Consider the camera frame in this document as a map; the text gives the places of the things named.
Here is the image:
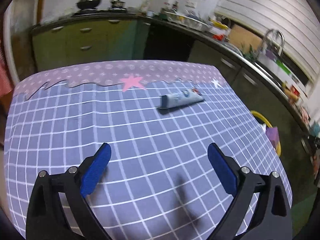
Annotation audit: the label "blue white snack wrapper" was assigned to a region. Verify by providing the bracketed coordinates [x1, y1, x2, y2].
[158, 88, 204, 109]

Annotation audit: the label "purple cardboard box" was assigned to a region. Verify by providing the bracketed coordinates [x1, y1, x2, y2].
[266, 127, 280, 148]

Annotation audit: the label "yellow rimmed black trash bin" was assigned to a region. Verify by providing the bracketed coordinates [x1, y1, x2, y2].
[251, 111, 281, 157]

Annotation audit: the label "dark kitchen countertop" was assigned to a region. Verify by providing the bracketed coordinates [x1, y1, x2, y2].
[31, 10, 313, 133]

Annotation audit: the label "green kitchen cabinets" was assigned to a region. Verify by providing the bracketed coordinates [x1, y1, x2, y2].
[31, 17, 311, 140]

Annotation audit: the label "purple grid tablecloth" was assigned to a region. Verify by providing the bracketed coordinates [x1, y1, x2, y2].
[4, 60, 292, 239]

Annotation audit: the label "chrome sink faucet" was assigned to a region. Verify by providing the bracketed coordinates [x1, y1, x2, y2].
[257, 29, 285, 56]

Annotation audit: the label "black wok with lid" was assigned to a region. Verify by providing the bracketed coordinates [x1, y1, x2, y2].
[76, 0, 101, 10]

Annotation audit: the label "small steel pot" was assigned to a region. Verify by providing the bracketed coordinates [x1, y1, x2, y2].
[110, 0, 125, 10]

